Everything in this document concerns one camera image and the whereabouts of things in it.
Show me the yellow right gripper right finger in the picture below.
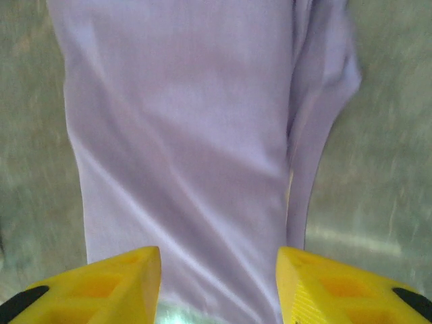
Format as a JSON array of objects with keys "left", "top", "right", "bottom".
[{"left": 275, "top": 246, "right": 432, "bottom": 324}]

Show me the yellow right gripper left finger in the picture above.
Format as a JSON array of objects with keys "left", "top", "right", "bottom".
[{"left": 0, "top": 246, "right": 161, "bottom": 324}]

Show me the purple t-shirt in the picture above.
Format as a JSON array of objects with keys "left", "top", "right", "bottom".
[{"left": 46, "top": 0, "right": 364, "bottom": 324}]

